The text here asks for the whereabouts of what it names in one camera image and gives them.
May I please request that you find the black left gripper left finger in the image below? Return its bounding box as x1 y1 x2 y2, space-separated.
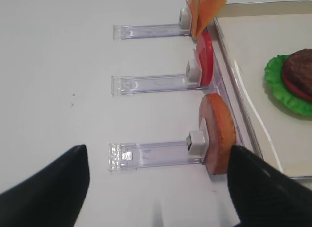
0 144 90 227

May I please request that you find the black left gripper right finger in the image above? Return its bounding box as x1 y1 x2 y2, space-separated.
227 145 312 227

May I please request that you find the orange cheese slice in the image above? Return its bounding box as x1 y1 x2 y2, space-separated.
196 0 227 35
187 0 200 40

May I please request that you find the tan bread slice in rack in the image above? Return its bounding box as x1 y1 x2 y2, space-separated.
198 93 236 175

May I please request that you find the green lettuce leaf on tray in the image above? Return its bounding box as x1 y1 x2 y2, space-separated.
264 54 312 117

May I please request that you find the red tomato slice on tray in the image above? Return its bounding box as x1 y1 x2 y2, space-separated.
281 72 312 102

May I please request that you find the brown meat patty on tray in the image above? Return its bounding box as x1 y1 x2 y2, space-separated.
282 49 312 96

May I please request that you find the red tomato slice in rack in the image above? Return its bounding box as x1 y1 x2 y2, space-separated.
195 31 214 86

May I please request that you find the orange cheese slice in rack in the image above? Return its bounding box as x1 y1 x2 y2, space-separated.
187 0 200 40

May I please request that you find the clear acrylic left rack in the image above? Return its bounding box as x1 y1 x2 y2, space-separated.
107 7 244 174

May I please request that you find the white rectangular tray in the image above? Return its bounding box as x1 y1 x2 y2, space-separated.
214 0 312 181

